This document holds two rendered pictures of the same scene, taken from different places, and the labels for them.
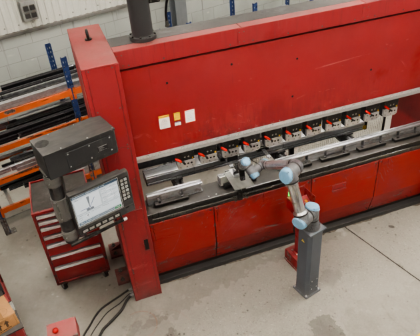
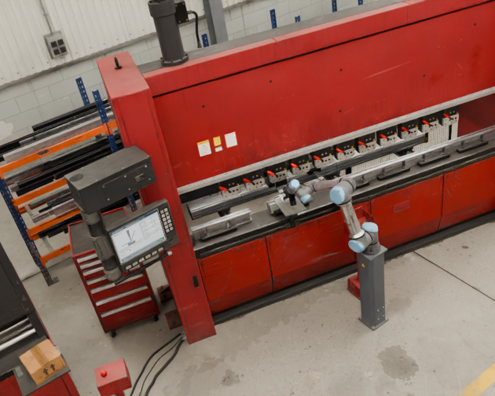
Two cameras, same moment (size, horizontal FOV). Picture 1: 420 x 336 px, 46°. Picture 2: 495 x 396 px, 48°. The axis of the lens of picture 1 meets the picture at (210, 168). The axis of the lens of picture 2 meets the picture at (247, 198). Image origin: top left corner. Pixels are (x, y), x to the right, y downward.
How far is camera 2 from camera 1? 31 cm
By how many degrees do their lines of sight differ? 3
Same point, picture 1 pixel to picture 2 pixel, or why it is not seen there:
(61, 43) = (94, 78)
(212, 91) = (252, 111)
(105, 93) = (138, 121)
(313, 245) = (375, 269)
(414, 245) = (491, 265)
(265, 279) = (328, 313)
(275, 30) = (314, 41)
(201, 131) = (243, 155)
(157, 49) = (190, 71)
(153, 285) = (206, 326)
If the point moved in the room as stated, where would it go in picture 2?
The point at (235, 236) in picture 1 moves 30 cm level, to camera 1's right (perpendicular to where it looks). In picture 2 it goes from (291, 268) to (326, 262)
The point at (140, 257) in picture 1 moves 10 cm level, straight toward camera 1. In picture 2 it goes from (189, 296) to (192, 304)
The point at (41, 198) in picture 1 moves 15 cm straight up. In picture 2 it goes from (82, 240) to (75, 225)
